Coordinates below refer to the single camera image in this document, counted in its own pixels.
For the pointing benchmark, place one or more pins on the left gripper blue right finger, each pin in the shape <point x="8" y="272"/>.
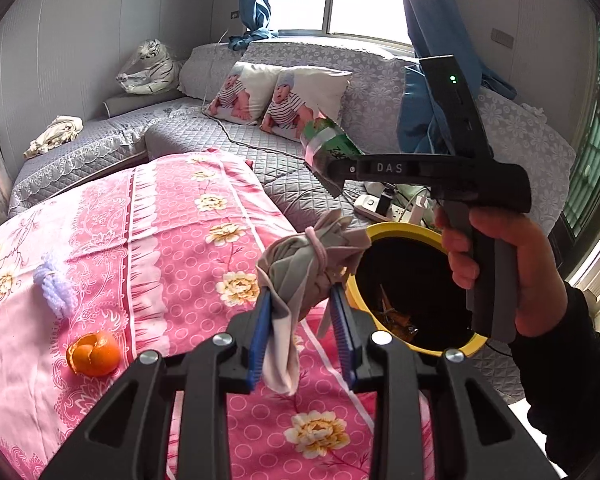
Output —
<point x="345" y="334"/>

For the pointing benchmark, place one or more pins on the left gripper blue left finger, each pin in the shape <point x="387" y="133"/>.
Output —
<point x="256" y="337"/>

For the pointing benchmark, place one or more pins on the grey beige cloth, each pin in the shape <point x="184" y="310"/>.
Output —
<point x="299" y="270"/>

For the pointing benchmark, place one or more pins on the green snack wrapper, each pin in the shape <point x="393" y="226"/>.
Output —
<point x="323" y="141"/>

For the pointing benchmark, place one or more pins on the orange snack wrapper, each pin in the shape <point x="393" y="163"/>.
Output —
<point x="399" y="323"/>

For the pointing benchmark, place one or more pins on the person's right forearm black sleeve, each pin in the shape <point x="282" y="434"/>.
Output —
<point x="560" y="373"/>

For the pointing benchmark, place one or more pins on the yellow rimmed trash bin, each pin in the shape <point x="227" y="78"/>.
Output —
<point x="411" y="264"/>

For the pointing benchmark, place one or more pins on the person's right hand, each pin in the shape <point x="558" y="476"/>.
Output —
<point x="504" y="262"/>

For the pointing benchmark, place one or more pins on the green cloth on sofa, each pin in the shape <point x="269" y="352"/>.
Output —
<point x="410" y="196"/>

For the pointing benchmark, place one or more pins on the white power strip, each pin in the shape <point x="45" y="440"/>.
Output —
<point x="384" y="209"/>

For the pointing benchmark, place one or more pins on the pink floral bed sheet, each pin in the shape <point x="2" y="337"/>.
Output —
<point x="162" y="256"/>

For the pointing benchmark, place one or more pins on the right blue curtain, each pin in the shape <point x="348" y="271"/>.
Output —
<point x="436" y="28"/>

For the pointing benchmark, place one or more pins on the blue curtain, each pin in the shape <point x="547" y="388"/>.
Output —
<point x="256" y="18"/>
<point x="436" y="28"/>

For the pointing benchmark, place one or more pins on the right baby print pillow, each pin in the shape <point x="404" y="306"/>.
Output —
<point x="302" y="94"/>

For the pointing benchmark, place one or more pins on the baby print pillow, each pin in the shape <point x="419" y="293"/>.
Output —
<point x="245" y="93"/>
<point x="302" y="94"/>

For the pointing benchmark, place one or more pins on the purple foam net sleeve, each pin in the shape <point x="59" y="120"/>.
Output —
<point x="56" y="288"/>

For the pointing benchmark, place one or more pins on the left baby print pillow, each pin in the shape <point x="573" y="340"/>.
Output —
<point x="245" y="93"/>

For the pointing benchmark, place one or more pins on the grey flat cushion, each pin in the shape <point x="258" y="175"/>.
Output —
<point x="125" y="103"/>

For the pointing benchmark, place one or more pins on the left blue curtain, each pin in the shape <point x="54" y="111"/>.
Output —
<point x="256" y="18"/>

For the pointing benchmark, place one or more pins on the white tiger plush toy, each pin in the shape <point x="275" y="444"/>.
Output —
<point x="150" y="70"/>

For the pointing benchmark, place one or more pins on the beige crumpled cloth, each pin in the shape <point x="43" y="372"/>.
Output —
<point x="63" y="129"/>

